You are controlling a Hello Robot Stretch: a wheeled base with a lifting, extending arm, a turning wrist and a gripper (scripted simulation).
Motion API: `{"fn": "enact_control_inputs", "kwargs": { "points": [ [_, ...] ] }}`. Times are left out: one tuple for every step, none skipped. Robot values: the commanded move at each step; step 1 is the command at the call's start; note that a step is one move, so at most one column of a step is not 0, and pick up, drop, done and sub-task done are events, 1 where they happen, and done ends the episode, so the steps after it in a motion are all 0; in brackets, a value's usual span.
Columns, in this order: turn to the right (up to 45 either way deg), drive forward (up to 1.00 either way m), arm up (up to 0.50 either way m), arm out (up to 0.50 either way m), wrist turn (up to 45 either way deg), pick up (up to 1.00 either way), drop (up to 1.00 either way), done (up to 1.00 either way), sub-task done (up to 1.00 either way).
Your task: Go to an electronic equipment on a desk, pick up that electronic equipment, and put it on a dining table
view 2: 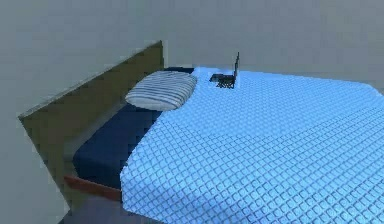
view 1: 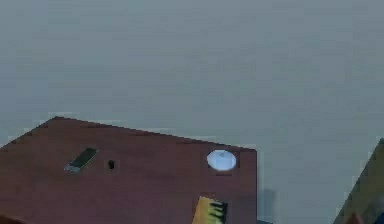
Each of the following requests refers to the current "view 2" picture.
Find light blue checked blanket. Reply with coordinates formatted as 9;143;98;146
119;66;384;224

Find white striped pillow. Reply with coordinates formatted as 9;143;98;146
124;70;198;112

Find bed with olive headboard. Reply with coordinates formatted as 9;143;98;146
18;40;384;224

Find black open laptop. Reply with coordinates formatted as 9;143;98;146
209;51;241;90

